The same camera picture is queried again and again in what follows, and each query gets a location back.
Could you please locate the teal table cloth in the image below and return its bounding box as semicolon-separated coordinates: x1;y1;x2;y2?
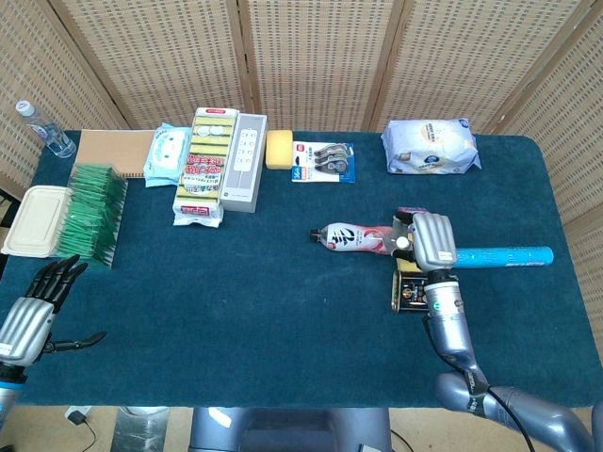
0;129;591;410

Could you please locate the wicker folding screen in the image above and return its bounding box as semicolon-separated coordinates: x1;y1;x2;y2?
0;0;603;331

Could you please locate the black gold luncheon meat can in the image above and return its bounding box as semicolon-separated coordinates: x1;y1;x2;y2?
389;270;432;313

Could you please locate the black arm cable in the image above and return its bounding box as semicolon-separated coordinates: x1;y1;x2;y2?
422;315;533;452

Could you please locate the clear plastic water bottle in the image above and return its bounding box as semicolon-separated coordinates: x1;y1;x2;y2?
15;99;77;159

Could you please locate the grey robot torso base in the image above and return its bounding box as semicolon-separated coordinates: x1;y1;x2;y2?
190;407;395;452

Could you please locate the long white grey box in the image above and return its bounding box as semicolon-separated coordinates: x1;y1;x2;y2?
219;112;269;214

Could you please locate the green box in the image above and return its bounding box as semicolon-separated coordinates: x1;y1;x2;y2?
56;163;129;270

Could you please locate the white blue wet wipes pack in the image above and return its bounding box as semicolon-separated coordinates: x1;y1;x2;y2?
142;121;193;188

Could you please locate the brown spiral notebook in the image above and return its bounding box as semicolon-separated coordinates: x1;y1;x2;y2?
74;129;156;181

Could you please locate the light blue cylinder tube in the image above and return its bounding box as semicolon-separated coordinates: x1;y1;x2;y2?
452;244;555;268

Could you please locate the correction tape blister pack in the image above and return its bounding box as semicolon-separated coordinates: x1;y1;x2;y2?
290;140;358;184

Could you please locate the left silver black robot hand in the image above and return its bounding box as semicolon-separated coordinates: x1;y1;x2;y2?
0;253;108;366

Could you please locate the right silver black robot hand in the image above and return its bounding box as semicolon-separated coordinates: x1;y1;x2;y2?
393;211;458;273

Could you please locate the clear drink bottle pink label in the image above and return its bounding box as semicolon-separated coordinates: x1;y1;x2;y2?
309;221;397;258

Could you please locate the yellow sponge multipack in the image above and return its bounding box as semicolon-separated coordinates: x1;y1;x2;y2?
171;106;240;228

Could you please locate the white blue tissue pack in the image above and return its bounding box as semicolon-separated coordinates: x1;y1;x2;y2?
380;117;482;176

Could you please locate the large yellow sponge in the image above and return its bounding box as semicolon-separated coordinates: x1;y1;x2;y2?
265;130;294;170

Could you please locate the beige lidded food container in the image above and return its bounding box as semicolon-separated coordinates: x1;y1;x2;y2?
0;185;73;259

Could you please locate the white charger with cable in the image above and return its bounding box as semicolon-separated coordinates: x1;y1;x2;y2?
64;405;99;448

